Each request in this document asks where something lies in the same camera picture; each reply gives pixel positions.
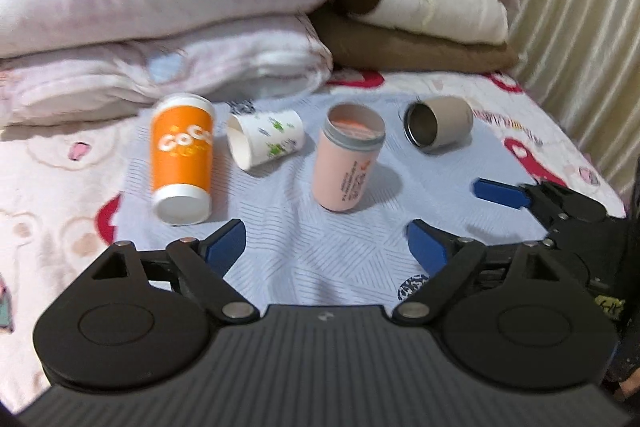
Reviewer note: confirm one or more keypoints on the orange cup with white lid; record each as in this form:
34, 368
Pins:
182, 157

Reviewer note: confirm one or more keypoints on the white printed paper cup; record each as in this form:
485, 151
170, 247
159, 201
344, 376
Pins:
270, 138

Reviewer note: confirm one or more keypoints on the cream curtain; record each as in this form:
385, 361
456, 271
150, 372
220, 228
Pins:
575, 32

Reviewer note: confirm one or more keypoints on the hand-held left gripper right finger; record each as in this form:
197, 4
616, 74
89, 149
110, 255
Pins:
425, 247

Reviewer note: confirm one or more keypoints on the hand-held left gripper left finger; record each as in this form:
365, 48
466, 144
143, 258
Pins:
226, 243

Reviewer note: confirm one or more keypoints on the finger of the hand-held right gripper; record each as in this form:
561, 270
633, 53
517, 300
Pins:
497, 193

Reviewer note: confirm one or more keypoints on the pink cup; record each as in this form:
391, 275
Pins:
345, 172

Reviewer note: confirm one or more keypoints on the blue-grey patterned cloth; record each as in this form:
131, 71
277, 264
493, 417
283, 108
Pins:
310, 247

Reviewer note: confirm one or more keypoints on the brown blanket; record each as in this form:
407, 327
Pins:
400, 49

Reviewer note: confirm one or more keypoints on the beige cup with metal interior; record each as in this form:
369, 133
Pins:
450, 122

